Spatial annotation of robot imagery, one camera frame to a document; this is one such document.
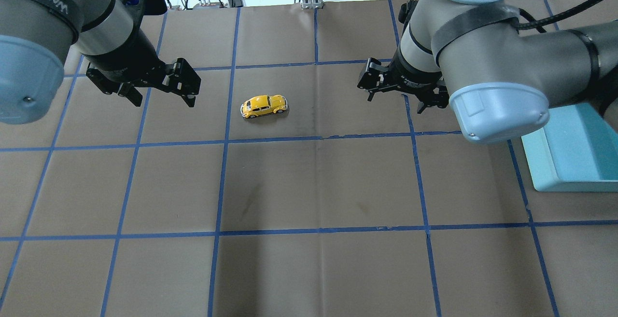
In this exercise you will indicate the light blue plastic bin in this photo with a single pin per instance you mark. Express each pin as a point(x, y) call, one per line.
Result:
point(575, 152)

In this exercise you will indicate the brown paper table cover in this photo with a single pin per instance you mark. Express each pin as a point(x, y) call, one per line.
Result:
point(338, 207)

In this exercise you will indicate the yellow toy beetle car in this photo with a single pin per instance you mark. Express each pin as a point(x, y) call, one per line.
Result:
point(262, 105)

